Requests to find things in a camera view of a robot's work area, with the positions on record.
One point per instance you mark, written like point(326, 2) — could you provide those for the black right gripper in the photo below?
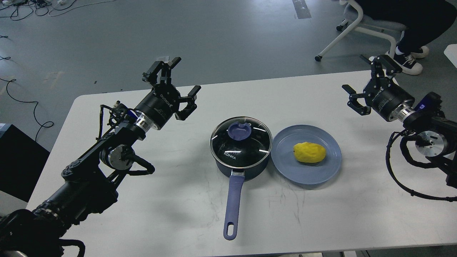
point(381, 93)

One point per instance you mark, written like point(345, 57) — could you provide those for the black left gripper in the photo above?
point(163, 101)

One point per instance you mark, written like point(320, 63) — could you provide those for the glass lid blue knob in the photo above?
point(241, 142)

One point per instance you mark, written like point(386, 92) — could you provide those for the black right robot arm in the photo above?
point(427, 138)

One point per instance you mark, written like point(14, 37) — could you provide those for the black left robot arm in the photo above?
point(91, 181)

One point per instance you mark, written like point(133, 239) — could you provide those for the white floor tape marker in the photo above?
point(164, 59)

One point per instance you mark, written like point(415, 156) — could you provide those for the white office chair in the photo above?
point(356, 20)

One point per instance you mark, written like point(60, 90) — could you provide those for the seated person in black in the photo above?
point(425, 21)

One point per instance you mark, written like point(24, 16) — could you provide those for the blue plate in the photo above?
point(305, 173)

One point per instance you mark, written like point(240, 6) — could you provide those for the black box at left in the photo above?
point(22, 161)

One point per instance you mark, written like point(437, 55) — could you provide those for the blue saucepan with handle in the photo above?
point(237, 178)

